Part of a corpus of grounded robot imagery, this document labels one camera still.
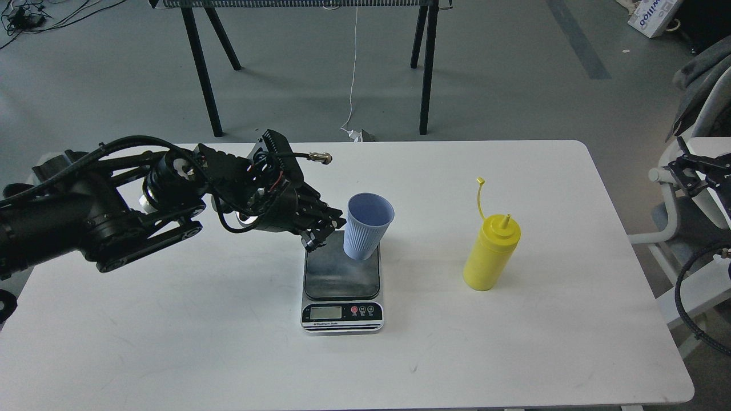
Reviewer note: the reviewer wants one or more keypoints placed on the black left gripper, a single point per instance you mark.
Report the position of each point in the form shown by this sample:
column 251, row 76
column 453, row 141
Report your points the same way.
column 267, row 191

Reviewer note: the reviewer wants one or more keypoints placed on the blue ribbed cup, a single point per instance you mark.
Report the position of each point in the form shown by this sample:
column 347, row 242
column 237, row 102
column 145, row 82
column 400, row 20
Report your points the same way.
column 368, row 217

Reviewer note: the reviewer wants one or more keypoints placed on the yellow squeeze bottle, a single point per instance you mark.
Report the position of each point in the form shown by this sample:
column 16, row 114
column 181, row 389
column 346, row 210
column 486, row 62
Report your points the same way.
column 497, row 238

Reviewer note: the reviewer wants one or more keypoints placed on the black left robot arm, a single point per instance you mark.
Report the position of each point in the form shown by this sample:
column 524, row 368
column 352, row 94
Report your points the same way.
column 138, row 195

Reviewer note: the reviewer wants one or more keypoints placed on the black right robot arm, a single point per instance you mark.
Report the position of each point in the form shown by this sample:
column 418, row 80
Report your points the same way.
column 695, row 173

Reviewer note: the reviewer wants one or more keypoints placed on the digital kitchen scale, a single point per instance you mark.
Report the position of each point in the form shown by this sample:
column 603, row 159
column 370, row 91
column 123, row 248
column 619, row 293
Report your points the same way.
column 341, row 295

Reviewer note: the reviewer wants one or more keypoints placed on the black trestle table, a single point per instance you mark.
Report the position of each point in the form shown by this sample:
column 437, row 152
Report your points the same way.
column 284, row 41

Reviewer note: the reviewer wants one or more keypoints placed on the white cardboard box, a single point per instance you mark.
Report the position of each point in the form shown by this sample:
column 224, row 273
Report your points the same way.
column 651, row 18

